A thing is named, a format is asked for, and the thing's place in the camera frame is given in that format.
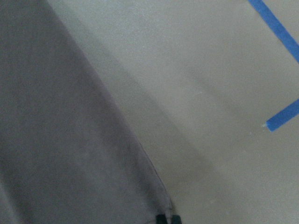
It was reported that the dark brown t-shirt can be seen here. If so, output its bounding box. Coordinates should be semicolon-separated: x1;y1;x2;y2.
0;0;172;224

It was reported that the blue tape grid line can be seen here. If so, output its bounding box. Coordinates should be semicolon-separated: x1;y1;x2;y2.
265;99;299;132
249;0;299;62

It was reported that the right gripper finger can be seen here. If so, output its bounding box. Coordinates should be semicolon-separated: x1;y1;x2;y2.
156;214;182;224

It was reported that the brown paper table cover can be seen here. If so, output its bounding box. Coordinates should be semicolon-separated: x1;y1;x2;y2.
50;0;299;224

